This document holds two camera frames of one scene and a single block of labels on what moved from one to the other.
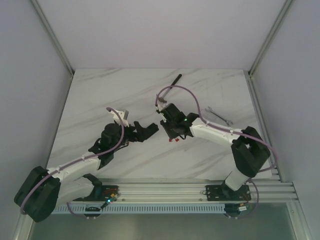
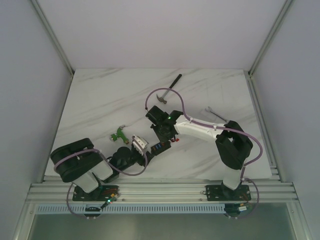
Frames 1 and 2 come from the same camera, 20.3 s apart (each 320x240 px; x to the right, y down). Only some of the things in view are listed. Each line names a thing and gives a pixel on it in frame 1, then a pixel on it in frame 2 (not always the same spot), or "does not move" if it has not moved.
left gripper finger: x=142 y=133 → x=149 y=154
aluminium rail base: x=192 y=190 does not move
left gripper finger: x=143 y=133 → x=149 y=157
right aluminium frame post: x=286 y=8 does not move
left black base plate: x=101 y=193 does not move
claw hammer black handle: x=177 y=79 does not move
